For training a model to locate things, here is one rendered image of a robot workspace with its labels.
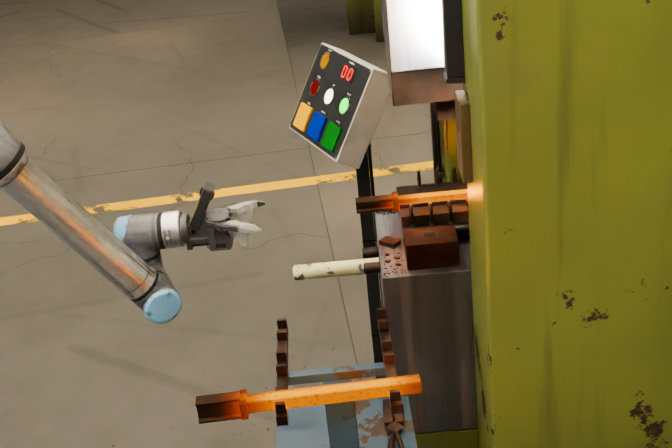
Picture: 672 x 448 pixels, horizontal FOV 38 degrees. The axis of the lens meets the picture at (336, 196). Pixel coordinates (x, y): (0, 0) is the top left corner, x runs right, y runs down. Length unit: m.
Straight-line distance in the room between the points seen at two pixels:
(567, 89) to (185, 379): 2.18
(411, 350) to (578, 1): 0.96
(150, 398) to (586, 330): 1.92
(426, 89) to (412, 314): 0.52
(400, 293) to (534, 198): 0.50
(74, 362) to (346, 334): 1.03
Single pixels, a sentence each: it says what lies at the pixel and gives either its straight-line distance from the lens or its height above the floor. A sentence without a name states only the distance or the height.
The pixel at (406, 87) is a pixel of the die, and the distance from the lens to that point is 2.21.
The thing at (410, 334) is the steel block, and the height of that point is 0.76.
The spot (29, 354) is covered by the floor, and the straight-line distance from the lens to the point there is 4.01.
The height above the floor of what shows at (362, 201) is 1.01.
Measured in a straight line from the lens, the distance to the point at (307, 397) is 1.84.
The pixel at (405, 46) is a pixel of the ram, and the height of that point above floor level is 1.42.
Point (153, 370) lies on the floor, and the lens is 3.72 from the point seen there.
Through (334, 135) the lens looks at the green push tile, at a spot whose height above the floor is 1.02.
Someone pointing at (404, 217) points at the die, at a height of 0.99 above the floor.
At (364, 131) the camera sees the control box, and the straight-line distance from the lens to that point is 2.76.
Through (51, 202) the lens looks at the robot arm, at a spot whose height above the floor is 1.19.
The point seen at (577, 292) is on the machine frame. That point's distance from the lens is 2.01.
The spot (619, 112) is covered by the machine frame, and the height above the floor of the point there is 1.37.
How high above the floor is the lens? 2.04
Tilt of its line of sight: 25 degrees down
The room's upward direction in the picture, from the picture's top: 6 degrees counter-clockwise
